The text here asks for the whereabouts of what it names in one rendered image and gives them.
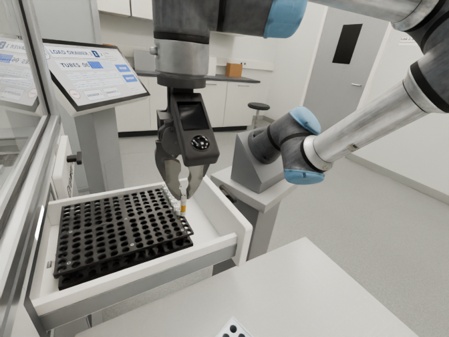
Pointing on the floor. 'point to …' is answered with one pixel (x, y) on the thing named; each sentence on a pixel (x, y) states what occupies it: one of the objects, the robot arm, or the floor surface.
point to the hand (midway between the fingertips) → (184, 195)
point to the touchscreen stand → (100, 150)
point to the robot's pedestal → (253, 212)
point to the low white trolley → (265, 302)
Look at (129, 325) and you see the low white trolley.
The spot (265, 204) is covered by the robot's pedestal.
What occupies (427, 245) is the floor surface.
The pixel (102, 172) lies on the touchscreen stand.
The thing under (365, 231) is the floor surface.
